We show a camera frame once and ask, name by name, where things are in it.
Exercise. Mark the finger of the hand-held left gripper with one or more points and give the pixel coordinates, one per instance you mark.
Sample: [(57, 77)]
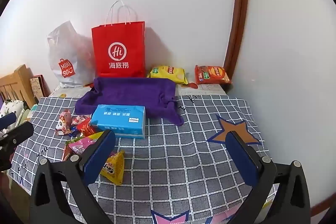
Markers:
[(21, 132), (6, 120)]

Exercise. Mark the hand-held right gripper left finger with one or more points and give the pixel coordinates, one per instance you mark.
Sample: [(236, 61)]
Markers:
[(101, 150)]

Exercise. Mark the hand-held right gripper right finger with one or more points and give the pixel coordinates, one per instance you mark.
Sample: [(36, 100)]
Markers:
[(240, 158)]

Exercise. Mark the yellow snack packet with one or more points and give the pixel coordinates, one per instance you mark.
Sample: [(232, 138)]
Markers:
[(114, 166)]

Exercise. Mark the green snack packet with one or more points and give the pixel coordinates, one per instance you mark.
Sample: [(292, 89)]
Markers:
[(71, 142)]

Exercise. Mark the blue snack packet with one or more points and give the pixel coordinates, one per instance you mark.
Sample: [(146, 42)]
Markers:
[(73, 130)]

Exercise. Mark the white red snack packet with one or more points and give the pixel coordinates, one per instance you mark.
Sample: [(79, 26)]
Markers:
[(80, 119)]

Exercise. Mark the pink panda snack packet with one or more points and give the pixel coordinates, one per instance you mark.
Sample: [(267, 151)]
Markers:
[(63, 123)]

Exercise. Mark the purple towel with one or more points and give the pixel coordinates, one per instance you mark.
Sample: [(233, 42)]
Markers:
[(131, 90)]

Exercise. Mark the white floral cloth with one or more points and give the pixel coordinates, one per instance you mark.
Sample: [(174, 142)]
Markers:
[(10, 106)]

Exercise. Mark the blue tissue pack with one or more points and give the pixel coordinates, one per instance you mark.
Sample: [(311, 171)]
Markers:
[(118, 119)]

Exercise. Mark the wooden headboard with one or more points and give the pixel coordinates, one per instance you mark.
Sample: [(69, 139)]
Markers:
[(15, 82)]

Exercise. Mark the red framed picture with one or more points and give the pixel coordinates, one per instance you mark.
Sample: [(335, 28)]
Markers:
[(39, 86)]

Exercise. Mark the grey checked tablecloth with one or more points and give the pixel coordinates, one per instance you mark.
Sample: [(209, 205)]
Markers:
[(170, 161)]

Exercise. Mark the orange snack bag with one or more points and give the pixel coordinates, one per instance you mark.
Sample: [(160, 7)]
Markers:
[(212, 74)]

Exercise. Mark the white plastic bag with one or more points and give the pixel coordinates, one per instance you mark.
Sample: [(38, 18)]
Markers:
[(65, 50)]

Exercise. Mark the yellow chips bag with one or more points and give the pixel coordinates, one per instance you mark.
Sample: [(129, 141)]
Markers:
[(168, 72)]

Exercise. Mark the red paper bag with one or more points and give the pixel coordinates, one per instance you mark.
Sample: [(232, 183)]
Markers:
[(118, 37)]

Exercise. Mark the brown wooden door frame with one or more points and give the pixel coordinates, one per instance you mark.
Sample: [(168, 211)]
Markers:
[(240, 3)]

